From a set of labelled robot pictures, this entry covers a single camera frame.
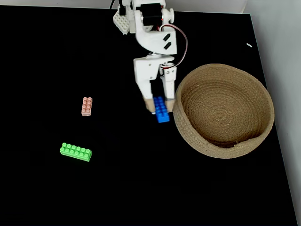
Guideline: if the blue lego block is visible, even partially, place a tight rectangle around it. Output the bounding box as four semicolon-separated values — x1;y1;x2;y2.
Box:
152;96;170;123

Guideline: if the green lego block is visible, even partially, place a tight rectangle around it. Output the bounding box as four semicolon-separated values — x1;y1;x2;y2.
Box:
60;142;93;162

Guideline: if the woven rope basket tray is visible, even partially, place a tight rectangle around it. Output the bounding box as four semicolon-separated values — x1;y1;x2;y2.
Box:
173;63;275;159

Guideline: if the pink lego block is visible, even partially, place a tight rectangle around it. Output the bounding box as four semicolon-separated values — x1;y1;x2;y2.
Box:
81;97;93;116

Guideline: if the red black gripper servo cable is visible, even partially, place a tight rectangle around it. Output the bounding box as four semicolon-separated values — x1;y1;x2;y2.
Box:
159;23;189;69

